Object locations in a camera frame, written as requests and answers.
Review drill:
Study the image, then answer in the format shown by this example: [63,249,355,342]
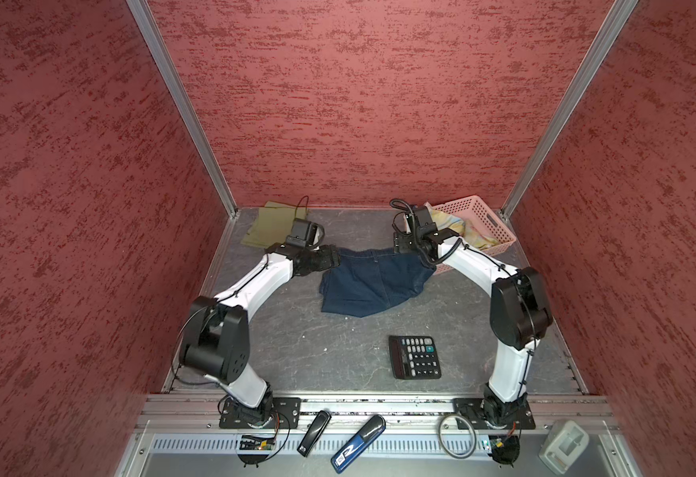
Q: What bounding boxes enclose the olive green skirt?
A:
[242,201,307,248]

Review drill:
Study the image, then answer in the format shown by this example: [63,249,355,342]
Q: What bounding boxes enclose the blue denim skirt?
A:
[319,248,435,318]

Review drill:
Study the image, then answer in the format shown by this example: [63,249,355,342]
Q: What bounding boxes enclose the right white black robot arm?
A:
[390,199,554,429]

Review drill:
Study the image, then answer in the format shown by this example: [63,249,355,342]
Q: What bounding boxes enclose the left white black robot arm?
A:
[178,244,340,427]

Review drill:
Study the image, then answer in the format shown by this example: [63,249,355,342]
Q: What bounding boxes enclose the pastel patterned cloth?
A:
[426,204,499,250]

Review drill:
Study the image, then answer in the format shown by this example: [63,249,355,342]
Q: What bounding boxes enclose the pink plastic basket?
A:
[426,196,516,276]

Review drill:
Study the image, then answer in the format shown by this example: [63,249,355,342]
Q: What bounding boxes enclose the black desk calculator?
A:
[388,335,441,381]

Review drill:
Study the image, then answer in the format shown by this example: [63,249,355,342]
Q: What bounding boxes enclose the left small circuit board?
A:
[239,434,276,452]

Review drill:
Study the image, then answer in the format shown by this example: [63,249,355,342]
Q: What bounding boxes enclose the small circuit board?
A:
[490,435,521,466]
[239,434,276,452]

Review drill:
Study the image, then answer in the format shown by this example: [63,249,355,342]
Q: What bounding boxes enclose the blue black stapler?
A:
[330,415,386,474]

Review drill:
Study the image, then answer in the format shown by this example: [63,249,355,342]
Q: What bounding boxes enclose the right small circuit board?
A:
[490,435,521,466]

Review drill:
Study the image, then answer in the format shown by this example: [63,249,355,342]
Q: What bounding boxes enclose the grey plastic dispenser box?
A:
[538,419,590,475]

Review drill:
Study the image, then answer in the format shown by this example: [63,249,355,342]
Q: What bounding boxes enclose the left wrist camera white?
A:
[286,219,325,248]

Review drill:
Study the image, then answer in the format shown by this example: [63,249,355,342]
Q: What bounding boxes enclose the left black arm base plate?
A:
[218,397,301,429]

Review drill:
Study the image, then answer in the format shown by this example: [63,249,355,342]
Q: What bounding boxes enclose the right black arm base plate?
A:
[453,397,536,431]

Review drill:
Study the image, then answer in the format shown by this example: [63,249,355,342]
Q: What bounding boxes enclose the grey coiled cable ring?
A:
[437,413,478,460]

